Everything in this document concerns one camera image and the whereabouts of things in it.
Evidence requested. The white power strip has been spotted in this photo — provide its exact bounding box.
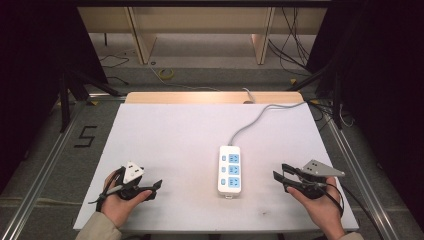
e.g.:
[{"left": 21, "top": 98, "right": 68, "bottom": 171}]
[{"left": 217, "top": 144, "right": 242, "bottom": 200}]

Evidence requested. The thin black floor cable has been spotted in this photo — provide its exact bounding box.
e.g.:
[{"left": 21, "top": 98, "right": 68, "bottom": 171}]
[{"left": 99, "top": 53, "right": 131, "bottom": 86}]

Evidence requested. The person's left hand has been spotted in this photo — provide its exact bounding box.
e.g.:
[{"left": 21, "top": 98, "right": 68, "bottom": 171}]
[{"left": 101, "top": 169, "right": 153, "bottom": 230}]

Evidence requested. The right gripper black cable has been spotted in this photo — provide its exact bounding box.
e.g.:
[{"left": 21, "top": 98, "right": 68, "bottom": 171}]
[{"left": 318, "top": 180, "right": 385, "bottom": 240}]

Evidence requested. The aluminium floor rail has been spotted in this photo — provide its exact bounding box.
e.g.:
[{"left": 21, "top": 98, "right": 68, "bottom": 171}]
[
  {"left": 321, "top": 111, "right": 403, "bottom": 240},
  {"left": 0, "top": 94, "right": 127, "bottom": 240}
]

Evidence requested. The yellow tape roll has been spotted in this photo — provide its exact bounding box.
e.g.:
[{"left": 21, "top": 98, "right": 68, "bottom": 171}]
[{"left": 157, "top": 67, "right": 175, "bottom": 80}]

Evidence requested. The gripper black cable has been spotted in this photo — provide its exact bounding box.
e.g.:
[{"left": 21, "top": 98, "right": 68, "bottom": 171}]
[
  {"left": 87, "top": 167, "right": 126, "bottom": 213},
  {"left": 318, "top": 180, "right": 385, "bottom": 240}
]

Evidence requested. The black metal stand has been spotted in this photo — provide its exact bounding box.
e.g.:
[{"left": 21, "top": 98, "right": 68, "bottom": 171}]
[
  {"left": 285, "top": 61, "right": 345, "bottom": 130},
  {"left": 58, "top": 65, "right": 125, "bottom": 134}
]

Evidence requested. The person's right hand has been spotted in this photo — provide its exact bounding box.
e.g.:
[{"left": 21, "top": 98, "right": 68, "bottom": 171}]
[{"left": 286, "top": 176, "right": 347, "bottom": 240}]

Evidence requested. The black curtain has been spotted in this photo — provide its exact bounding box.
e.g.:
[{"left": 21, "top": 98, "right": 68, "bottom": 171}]
[
  {"left": 0, "top": 0, "right": 109, "bottom": 196},
  {"left": 305, "top": 0, "right": 424, "bottom": 231}
]

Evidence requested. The beige wooden shelf unit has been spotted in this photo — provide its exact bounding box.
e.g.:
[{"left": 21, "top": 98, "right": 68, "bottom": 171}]
[{"left": 77, "top": 6, "right": 328, "bottom": 66}]

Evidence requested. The bundle of black cables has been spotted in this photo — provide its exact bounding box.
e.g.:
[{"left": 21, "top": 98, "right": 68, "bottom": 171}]
[{"left": 267, "top": 6, "right": 312, "bottom": 73}]

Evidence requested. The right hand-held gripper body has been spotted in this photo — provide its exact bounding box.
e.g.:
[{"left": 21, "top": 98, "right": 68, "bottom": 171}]
[{"left": 293, "top": 159, "right": 346, "bottom": 201}]

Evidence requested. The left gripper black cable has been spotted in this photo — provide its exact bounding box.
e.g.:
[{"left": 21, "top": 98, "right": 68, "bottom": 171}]
[{"left": 87, "top": 167, "right": 126, "bottom": 213}]

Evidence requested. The grey power strip cable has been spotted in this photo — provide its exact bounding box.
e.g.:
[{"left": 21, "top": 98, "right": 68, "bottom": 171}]
[{"left": 227, "top": 101, "right": 308, "bottom": 148}]

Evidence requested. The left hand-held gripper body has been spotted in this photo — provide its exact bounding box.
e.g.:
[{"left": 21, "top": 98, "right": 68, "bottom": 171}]
[{"left": 114, "top": 161, "right": 148, "bottom": 201}]

